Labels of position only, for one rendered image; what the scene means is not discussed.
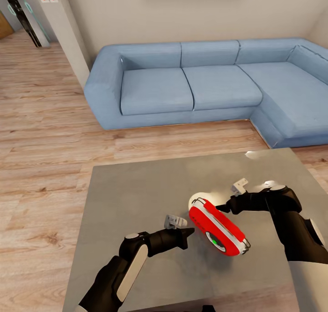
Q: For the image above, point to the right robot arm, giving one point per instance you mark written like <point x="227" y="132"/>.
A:
<point x="304" y="245"/>

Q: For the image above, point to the radio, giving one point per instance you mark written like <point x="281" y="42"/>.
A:
<point x="221" y="232"/>

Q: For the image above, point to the coffee table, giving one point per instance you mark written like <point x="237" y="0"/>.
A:
<point x="133" y="197"/>

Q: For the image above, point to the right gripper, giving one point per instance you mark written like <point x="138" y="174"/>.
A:
<point x="238" y="204"/>

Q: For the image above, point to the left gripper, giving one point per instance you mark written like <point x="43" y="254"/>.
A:
<point x="175" y="238"/>

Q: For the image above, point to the standing mirror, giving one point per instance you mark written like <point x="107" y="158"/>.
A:
<point x="28" y="20"/>

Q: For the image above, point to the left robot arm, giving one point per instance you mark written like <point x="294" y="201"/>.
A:
<point x="114" y="281"/>

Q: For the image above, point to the sofa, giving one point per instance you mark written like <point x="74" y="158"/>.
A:
<point x="279" y="84"/>

